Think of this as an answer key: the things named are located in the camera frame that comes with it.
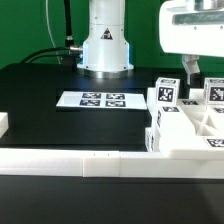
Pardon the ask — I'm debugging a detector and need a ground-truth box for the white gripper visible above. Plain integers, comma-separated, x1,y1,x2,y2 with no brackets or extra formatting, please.
159,0,224,85

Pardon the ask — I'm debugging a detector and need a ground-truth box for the white tagged nut cube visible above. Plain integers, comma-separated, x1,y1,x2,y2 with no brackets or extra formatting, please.
204,77,224,104
156,77,180,106

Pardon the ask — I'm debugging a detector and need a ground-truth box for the white chair back frame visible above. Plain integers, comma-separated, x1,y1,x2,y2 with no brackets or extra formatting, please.
147,88,224,161

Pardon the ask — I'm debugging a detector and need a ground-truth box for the white base tag sheet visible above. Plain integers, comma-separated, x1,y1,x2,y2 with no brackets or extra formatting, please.
56,91,147,110

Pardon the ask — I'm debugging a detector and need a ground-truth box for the white U-shaped obstacle fence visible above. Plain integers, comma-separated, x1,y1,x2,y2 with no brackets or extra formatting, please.
0,111,224,180

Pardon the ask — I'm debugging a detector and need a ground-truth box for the black cable bundle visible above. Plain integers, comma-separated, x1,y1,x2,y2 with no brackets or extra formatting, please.
20,0,84,65

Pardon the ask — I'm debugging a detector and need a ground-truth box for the thin white cable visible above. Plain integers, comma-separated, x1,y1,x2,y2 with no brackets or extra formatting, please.
45,0,63,65

